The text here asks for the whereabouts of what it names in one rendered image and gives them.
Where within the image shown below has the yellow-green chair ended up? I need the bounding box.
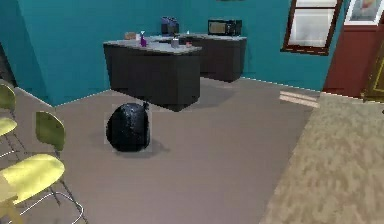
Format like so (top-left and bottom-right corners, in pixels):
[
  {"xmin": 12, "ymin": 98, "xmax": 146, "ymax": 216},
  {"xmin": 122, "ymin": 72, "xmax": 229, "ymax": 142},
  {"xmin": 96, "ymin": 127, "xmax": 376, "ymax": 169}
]
[
  {"xmin": 0, "ymin": 110, "xmax": 85, "ymax": 224},
  {"xmin": 0, "ymin": 83, "xmax": 22, "ymax": 159}
]

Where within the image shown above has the black kitchen island counter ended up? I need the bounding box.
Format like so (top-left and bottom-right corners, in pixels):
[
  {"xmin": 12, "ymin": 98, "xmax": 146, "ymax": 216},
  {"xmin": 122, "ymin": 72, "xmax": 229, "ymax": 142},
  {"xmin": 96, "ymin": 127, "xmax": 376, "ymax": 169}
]
[{"xmin": 102, "ymin": 38, "xmax": 203, "ymax": 113}]

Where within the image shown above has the black rubbish bag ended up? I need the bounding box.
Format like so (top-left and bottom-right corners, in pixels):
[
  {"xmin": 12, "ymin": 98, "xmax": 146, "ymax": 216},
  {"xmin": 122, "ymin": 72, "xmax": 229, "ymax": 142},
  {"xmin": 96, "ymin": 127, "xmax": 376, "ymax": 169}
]
[{"xmin": 105, "ymin": 101, "xmax": 152, "ymax": 153}]

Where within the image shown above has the black coffee machine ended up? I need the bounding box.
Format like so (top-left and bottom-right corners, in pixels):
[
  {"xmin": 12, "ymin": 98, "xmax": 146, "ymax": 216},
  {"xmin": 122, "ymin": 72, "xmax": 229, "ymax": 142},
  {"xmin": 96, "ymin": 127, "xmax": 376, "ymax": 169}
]
[{"xmin": 161, "ymin": 16, "xmax": 180, "ymax": 37}]

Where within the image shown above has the black microwave oven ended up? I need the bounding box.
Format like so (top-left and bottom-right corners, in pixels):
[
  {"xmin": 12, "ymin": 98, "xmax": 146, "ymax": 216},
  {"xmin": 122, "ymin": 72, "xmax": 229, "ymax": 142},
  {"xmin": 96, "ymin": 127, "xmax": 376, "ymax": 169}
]
[{"xmin": 207, "ymin": 18, "xmax": 243, "ymax": 37}]

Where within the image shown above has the brown framed window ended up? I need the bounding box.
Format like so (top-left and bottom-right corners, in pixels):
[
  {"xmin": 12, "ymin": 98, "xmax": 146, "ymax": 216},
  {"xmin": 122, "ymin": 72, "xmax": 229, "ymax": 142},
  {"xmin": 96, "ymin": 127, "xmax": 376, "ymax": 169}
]
[{"xmin": 280, "ymin": 0, "xmax": 344, "ymax": 56}]

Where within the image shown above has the white framed picture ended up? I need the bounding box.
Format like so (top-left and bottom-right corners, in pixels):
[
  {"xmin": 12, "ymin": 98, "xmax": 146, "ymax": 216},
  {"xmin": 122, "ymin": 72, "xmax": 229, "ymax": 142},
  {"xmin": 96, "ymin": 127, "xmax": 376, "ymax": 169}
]
[{"xmin": 343, "ymin": 0, "xmax": 384, "ymax": 26}]

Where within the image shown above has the black wall counter cabinet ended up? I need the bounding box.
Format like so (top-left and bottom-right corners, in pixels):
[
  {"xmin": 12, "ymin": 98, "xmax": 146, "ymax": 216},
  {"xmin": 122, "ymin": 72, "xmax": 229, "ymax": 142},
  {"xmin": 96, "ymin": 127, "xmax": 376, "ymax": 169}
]
[{"xmin": 150, "ymin": 32, "xmax": 248, "ymax": 83}]

